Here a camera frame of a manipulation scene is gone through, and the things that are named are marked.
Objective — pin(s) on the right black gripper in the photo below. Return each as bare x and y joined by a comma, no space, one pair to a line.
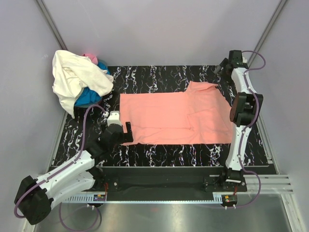
221,65

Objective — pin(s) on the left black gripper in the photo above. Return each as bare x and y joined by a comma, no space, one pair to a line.
126,137

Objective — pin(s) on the salmon pink t shirt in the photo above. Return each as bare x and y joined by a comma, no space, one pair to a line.
198,115

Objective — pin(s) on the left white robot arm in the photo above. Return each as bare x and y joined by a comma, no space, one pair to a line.
36,197

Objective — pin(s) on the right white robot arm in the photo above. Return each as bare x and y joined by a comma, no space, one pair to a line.
244,114

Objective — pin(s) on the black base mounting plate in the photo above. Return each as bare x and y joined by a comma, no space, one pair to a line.
125,171

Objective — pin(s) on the blue t shirt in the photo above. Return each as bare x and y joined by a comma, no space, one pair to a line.
89,97

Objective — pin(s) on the cream t shirt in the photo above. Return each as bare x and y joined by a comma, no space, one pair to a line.
73,73

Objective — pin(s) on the left slotted cable duct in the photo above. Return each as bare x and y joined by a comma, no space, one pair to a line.
87,197

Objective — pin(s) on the slotted cable duct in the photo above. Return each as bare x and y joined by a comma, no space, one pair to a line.
225,197
87,197

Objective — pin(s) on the right slotted cable duct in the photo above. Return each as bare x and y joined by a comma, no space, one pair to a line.
225,197

